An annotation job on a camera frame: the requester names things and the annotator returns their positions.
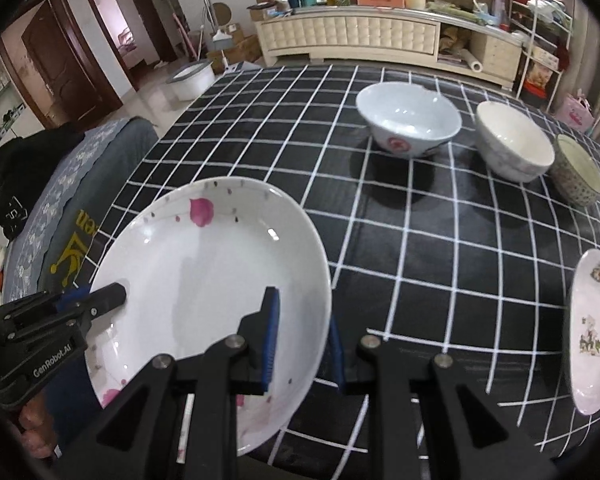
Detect patterned bowl pale green inside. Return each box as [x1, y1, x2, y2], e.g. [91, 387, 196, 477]
[550, 134, 600, 208]

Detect brown wooden door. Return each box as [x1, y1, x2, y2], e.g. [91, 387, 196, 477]
[20, 15, 106, 128]

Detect black cloth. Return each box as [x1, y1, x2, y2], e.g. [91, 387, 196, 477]
[0, 122, 86, 241]

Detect dark cloth yellow print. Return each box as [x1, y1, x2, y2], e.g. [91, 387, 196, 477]
[45, 205, 111, 291]

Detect person's left hand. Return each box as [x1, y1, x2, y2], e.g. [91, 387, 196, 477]
[17, 392, 61, 461]

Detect white bowl grey pattern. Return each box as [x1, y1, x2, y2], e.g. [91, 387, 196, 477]
[476, 101, 556, 183]

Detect cardboard box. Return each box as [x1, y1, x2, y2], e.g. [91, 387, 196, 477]
[207, 35, 263, 66]

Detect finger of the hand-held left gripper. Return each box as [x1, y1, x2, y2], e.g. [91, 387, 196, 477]
[10, 282, 128, 343]
[0, 285, 92, 328]

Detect white bowl red print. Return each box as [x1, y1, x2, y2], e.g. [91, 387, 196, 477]
[355, 81, 462, 160]

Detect white plate floral print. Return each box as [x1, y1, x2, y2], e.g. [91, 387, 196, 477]
[569, 249, 600, 416]

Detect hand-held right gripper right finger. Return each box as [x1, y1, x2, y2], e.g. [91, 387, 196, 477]
[328, 317, 561, 480]

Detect white bin grey lid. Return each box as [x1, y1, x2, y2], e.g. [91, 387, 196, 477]
[166, 60, 216, 102]

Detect grey blue patterned blanket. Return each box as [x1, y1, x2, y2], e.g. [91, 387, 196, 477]
[2, 117, 159, 306]

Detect pink bag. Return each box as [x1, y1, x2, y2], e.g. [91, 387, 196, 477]
[555, 91, 595, 133]

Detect white plate pink flowers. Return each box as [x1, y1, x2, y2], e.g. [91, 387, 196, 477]
[87, 176, 332, 458]

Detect cream TV cabinet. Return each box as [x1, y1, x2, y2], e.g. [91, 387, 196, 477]
[254, 7, 523, 92]

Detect white stand round discs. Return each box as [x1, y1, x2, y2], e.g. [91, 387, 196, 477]
[182, 0, 233, 61]

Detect white metal shelf rack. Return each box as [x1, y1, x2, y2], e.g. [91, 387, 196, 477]
[507, 0, 576, 111]

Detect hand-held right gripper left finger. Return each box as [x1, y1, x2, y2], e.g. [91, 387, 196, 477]
[55, 286, 281, 480]

